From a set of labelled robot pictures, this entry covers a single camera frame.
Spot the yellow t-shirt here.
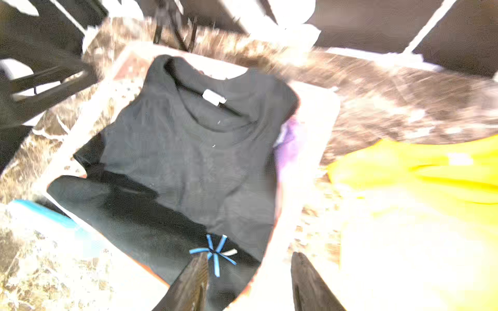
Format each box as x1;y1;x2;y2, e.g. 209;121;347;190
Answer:
328;136;497;310

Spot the pink plastic basket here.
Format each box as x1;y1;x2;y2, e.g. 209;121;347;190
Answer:
32;40;341;311

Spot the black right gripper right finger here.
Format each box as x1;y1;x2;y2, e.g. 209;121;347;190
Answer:
290;252;346;311

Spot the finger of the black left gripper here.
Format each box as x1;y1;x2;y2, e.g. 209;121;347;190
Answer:
1;61;97;128

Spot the black t-shirt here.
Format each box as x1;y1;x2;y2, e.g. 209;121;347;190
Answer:
46;54;300;311

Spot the purple t-shirt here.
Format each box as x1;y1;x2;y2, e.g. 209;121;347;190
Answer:
274;117;301;178

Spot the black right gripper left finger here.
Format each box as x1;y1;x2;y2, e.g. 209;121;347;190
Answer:
153;253;210;311

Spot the black microphone stand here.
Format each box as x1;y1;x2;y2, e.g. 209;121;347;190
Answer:
153;0;198;53

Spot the blue toy microphone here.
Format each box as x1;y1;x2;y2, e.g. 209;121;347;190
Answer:
7;200;106;258

